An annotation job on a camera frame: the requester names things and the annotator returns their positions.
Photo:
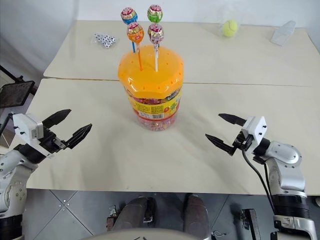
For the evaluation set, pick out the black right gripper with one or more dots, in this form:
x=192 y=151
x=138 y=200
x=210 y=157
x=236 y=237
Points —
x=242 y=141

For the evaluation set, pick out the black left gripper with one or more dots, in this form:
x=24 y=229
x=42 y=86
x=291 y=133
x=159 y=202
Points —
x=51 y=143

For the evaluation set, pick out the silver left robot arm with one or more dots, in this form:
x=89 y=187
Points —
x=10 y=185

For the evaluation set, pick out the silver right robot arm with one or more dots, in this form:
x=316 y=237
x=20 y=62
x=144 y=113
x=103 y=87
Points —
x=287 y=160

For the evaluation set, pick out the clear candy jar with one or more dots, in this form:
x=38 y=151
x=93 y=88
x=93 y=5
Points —
x=155 y=112

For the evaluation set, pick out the orange wrapped lollipop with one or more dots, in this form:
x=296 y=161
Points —
x=135 y=33

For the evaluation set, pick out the purple white wrapped lollipop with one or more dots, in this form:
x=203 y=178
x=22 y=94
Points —
x=155 y=33

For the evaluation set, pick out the pink blue wrapped lollipop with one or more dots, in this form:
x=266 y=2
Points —
x=128 y=15

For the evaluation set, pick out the green wrapped lollipop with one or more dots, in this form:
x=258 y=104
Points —
x=155 y=13

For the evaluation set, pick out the black tablet screen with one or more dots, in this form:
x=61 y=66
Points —
x=15 y=93

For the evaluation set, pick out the black stand bar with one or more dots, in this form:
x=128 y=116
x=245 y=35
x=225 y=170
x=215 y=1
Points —
x=11 y=74

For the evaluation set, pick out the dark rounded shape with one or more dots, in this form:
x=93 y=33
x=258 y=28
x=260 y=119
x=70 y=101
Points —
x=196 y=215
x=132 y=212

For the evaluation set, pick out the orange perforated jar lid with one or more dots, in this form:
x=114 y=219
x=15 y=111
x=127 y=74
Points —
x=150 y=75

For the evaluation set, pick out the black-white patterned wrapper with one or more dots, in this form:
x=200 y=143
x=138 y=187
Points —
x=105 y=39

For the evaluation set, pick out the yellow tennis ball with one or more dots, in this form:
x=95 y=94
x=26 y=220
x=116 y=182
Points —
x=230 y=28

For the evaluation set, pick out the clear plastic box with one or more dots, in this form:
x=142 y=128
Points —
x=283 y=33

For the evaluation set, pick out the clear plastic bag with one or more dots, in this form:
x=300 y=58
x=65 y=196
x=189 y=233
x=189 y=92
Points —
x=220 y=17

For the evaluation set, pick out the pale robot torso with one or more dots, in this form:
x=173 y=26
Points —
x=145 y=235

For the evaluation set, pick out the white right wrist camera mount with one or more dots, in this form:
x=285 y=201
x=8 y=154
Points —
x=257 y=127

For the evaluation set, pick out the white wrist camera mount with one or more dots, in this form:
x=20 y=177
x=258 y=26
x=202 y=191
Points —
x=25 y=125
x=257 y=127

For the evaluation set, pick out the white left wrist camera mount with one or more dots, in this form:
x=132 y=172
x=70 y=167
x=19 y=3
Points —
x=25 y=125

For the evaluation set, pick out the dark metal bracket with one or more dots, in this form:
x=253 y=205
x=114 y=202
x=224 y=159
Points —
x=112 y=217
x=250 y=222

